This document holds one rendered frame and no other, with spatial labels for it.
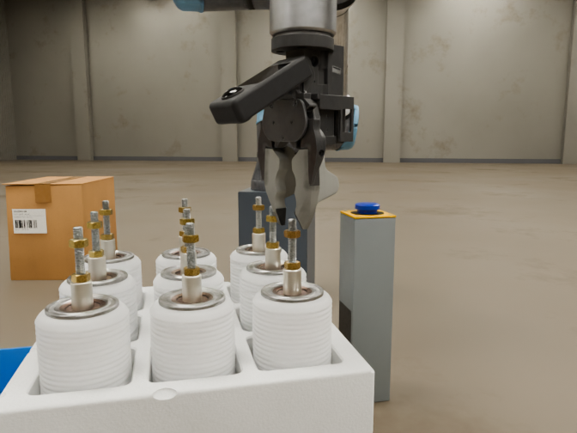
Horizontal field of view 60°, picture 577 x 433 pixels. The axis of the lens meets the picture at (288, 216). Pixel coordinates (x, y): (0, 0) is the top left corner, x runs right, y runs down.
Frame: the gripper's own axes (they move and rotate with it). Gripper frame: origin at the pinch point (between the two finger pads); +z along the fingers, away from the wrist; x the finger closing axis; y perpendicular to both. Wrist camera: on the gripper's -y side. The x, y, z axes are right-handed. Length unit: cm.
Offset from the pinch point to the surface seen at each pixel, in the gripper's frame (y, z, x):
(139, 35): 438, -207, 904
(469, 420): 30.7, 34.3, -8.4
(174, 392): -15.1, 16.7, 0.7
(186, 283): -10.6, 7.1, 5.3
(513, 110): 864, -60, 353
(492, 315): 79, 34, 11
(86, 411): -22.7, 17.4, 4.4
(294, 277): 0.1, 7.2, -0.9
